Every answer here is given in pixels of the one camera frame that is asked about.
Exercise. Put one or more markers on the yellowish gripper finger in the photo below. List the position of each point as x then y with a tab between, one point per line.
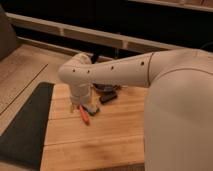
71	108

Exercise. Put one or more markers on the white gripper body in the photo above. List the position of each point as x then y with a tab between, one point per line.
80	94

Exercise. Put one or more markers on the dark ceramic bowl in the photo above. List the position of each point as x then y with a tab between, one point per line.
103	88

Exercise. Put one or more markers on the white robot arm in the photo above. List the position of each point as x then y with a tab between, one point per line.
178	111

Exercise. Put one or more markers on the orange marker pen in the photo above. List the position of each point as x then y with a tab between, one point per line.
84	115

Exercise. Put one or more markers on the blue grey sponge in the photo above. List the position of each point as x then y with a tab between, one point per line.
91	109

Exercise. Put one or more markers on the black rectangular block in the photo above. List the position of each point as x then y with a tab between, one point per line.
108	97

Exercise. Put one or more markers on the dark floor mat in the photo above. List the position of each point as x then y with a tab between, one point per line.
23	140

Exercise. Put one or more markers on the white shelf rail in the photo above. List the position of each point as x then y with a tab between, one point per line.
89	35

